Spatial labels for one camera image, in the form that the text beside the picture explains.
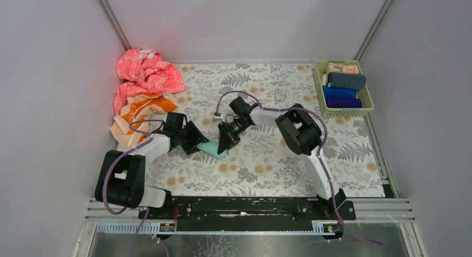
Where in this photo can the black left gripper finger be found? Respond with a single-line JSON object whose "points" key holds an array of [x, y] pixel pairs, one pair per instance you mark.
{"points": [[190, 148], [194, 136]]}

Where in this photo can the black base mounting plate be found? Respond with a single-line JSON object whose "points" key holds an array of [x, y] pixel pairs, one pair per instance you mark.
{"points": [[249, 214]]}

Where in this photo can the rolled peach patterned towel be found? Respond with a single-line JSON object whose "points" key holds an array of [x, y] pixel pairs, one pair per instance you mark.
{"points": [[342, 68]]}

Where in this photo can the orange and cream towel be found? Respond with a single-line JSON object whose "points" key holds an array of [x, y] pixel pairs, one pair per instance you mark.
{"points": [[129, 123]]}

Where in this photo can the rolled blue towel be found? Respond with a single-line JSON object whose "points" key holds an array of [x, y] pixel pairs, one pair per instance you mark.
{"points": [[331, 92]]}

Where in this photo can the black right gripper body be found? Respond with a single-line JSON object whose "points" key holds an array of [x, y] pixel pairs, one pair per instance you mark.
{"points": [[233, 130]]}

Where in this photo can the white slotted cable duct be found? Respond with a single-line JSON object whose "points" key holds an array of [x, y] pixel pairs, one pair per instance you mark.
{"points": [[131, 227]]}

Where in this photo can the rolled purple towel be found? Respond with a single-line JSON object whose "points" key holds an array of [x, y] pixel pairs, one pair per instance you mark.
{"points": [[343, 102]]}

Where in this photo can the yellow and teal towel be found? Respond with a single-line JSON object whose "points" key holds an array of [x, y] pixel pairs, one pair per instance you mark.
{"points": [[211, 148]]}

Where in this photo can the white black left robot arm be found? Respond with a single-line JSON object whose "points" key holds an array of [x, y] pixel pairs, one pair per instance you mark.
{"points": [[122, 177]]}

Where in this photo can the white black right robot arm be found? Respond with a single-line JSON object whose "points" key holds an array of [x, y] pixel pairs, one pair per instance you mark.
{"points": [[303, 131]]}

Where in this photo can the pink patterned towel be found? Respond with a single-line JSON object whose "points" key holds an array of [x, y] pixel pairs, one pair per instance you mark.
{"points": [[145, 72]]}

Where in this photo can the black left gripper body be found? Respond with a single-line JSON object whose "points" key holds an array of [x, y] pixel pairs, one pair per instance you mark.
{"points": [[190, 138]]}

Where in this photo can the floral patterned table mat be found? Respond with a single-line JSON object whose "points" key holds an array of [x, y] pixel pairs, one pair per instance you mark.
{"points": [[261, 164]]}

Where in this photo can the rolled dark grey towel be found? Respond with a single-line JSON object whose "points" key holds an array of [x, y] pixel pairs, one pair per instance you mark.
{"points": [[342, 80]]}

